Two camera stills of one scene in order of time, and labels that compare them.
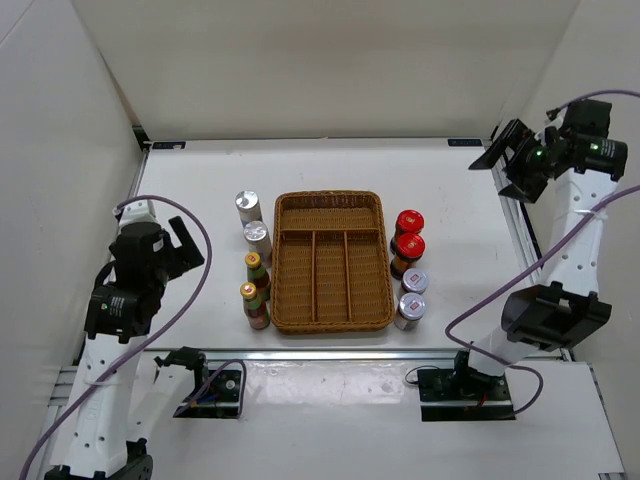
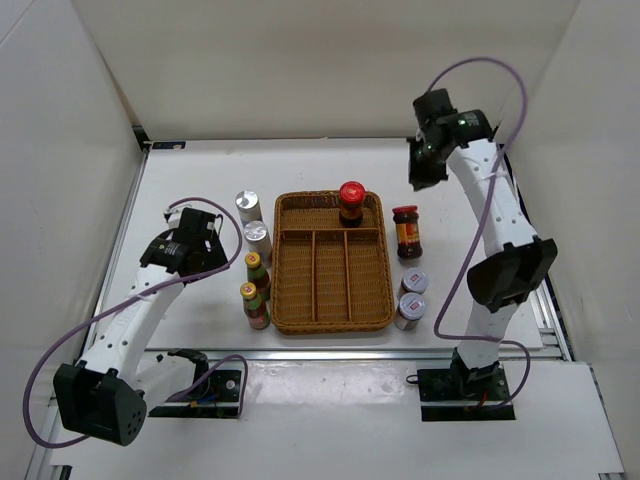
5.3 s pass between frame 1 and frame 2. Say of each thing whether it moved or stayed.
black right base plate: stayed
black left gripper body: moved
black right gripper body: moved
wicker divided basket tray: stayed
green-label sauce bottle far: stayed
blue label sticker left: stayed
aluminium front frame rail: stayed
